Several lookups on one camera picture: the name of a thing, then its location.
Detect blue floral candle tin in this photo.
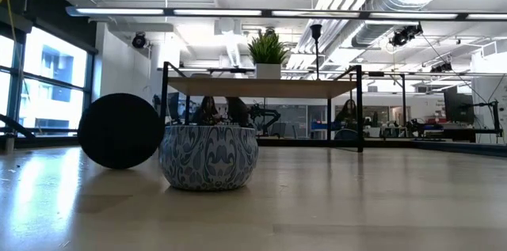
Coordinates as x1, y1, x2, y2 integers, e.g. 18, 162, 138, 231
158, 124, 260, 192

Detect black metal candlestick holder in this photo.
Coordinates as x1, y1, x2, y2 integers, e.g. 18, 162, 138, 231
77, 92, 166, 171
309, 23, 323, 81

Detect person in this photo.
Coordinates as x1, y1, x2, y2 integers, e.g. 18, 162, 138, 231
224, 96, 251, 127
193, 95, 222, 126
335, 98, 360, 130

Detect wooden shelf black legs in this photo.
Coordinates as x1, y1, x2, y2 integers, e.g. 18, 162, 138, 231
159, 60, 364, 154

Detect green plant white pot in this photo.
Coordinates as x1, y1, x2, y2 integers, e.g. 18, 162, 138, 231
247, 29, 289, 81

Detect long ceiling light bar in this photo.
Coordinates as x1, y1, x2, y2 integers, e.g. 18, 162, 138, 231
65, 5, 507, 22

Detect dark computer monitor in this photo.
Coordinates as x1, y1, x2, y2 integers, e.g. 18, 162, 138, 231
443, 84, 476, 125

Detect large window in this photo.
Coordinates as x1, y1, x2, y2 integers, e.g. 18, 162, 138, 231
0, 25, 96, 138

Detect silver ventilation duct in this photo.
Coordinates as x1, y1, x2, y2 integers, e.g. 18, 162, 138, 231
350, 0, 468, 48

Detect black ceiling camera cluster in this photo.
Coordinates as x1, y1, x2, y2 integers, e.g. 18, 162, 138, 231
387, 22, 425, 48

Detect black metal table frame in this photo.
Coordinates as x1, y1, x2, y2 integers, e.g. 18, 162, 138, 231
0, 112, 507, 159

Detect black background workstation frame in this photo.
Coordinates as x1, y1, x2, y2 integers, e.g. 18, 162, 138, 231
411, 100, 505, 144

